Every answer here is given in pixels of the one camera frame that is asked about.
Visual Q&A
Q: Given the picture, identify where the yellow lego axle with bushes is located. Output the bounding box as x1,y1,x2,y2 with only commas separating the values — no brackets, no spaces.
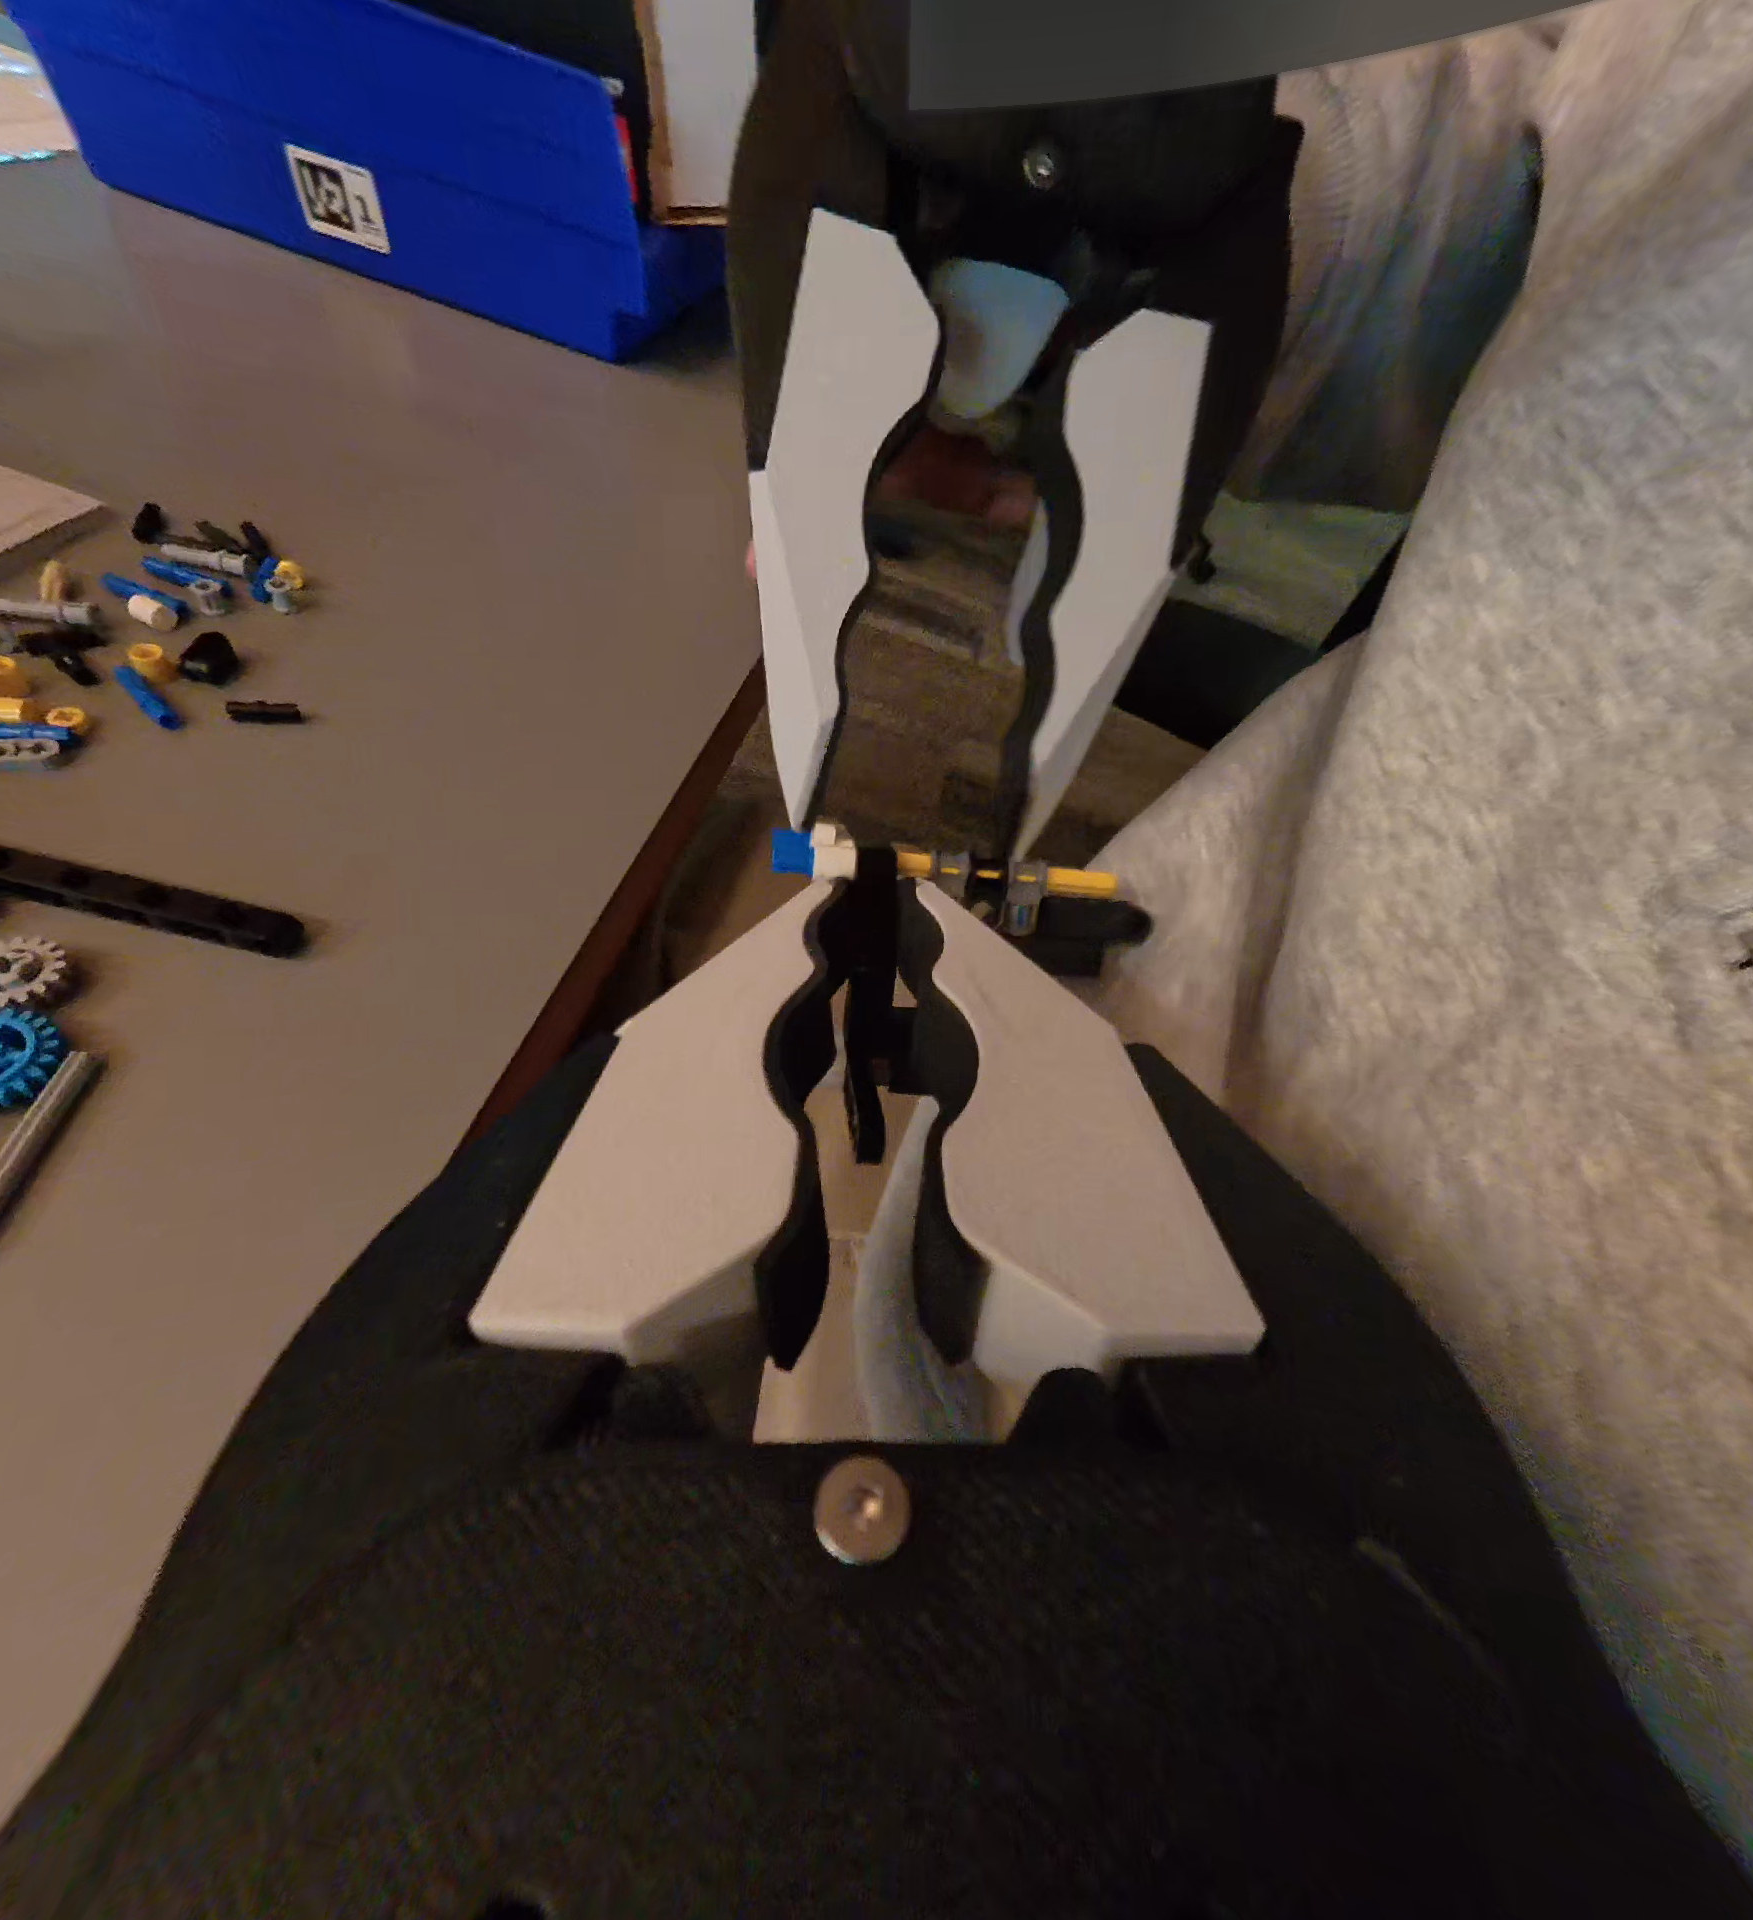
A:
891,846,1126,930

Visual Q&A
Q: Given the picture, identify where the grey hoodie person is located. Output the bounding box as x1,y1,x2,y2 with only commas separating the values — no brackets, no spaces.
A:
1086,0,1753,1920

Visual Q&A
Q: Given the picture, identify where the pile of lego beams and gears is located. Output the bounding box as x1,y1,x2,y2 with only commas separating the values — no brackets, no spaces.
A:
0,650,315,1259

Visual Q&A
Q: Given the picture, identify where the blue storage bin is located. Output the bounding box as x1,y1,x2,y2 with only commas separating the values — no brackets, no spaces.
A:
7,0,729,363

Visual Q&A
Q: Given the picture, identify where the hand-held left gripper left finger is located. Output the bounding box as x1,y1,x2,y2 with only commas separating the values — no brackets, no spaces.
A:
468,880,835,1375

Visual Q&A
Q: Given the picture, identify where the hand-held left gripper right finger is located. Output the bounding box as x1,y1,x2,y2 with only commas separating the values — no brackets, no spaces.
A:
896,880,1267,1395

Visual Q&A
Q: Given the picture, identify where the scatter of small lego pins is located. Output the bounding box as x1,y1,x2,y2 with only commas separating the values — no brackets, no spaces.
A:
0,502,315,736

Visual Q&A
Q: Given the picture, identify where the white cardboard box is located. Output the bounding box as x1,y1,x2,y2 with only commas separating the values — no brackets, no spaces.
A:
633,0,758,227

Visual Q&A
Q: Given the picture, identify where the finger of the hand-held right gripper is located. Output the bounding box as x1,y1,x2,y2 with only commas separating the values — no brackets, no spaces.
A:
747,209,954,832
1001,309,1215,846

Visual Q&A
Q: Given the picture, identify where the black lego beam assembly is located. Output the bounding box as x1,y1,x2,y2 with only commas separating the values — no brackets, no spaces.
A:
772,816,1154,1164

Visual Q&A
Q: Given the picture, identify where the person's right forearm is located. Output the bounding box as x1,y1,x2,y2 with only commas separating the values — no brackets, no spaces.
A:
1273,68,1546,513

